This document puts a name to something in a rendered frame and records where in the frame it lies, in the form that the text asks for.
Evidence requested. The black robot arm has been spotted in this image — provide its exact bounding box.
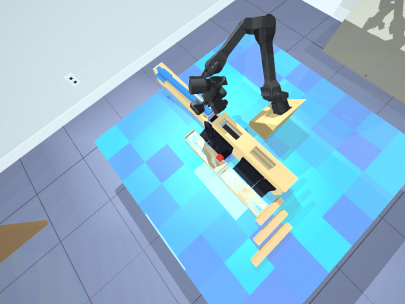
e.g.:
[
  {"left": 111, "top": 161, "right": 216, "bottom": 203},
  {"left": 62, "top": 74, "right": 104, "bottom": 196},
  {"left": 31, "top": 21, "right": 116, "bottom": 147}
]
[{"left": 188, "top": 14, "right": 292, "bottom": 115}]

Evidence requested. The red cube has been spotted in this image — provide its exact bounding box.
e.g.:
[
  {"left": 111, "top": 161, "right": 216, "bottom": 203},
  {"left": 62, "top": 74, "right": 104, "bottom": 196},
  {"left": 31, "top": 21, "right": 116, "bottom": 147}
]
[{"left": 216, "top": 154, "right": 224, "bottom": 162}]

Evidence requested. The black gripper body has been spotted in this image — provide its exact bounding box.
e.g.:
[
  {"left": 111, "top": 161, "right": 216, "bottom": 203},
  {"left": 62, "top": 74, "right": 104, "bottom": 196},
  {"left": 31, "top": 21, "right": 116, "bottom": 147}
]
[{"left": 190, "top": 86, "right": 227, "bottom": 115}]

